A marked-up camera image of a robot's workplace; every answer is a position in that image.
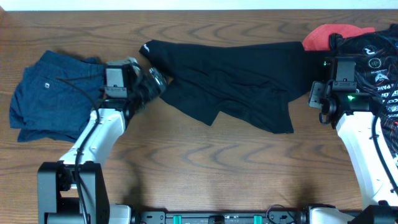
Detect red cloth garment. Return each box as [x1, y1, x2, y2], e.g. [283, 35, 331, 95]
[302, 24, 376, 51]

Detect folded navy blue shorts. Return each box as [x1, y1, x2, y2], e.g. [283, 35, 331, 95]
[9, 50, 105, 142]

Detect black printed cycling jersey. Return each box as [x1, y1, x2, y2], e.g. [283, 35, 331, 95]
[329, 24, 397, 162]

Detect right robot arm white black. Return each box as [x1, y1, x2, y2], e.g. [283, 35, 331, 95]
[299, 80, 397, 223]

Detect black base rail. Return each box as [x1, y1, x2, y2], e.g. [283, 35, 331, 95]
[130, 204, 315, 224]

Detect black t-shirt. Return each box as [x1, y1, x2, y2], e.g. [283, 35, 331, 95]
[139, 40, 331, 134]

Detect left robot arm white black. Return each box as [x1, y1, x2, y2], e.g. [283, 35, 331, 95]
[37, 57, 169, 224]

